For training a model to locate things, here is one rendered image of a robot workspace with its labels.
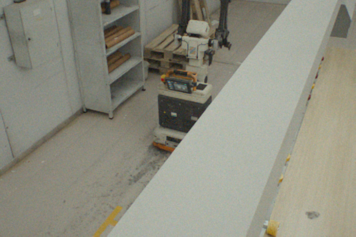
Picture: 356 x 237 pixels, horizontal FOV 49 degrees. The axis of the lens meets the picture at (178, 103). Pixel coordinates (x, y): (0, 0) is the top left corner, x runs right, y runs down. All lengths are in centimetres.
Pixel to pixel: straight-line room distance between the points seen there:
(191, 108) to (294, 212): 186
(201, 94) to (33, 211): 194
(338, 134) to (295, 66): 289
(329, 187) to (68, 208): 234
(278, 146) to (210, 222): 9
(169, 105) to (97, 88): 120
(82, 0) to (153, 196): 439
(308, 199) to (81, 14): 321
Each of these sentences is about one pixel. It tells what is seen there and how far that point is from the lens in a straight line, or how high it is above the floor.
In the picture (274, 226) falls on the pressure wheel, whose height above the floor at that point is 98.
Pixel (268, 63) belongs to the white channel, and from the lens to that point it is 43.
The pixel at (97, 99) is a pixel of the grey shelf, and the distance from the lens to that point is 504.
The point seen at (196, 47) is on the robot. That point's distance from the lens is 408.
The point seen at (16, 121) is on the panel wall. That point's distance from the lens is 444.
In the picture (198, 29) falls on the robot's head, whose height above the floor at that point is 132.
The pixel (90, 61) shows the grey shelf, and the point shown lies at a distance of 483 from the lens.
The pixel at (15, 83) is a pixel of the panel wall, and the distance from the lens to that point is 432.
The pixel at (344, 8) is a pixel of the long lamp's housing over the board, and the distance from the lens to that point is 101.
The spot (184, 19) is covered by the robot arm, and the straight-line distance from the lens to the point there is 430.
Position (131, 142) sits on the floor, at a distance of 460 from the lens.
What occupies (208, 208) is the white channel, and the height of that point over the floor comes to 246.
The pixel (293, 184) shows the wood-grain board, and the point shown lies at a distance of 271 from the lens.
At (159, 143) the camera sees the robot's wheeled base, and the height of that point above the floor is 13.
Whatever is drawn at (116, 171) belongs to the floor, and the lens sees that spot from 420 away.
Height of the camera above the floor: 263
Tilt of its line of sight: 30 degrees down
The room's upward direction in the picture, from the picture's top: 1 degrees counter-clockwise
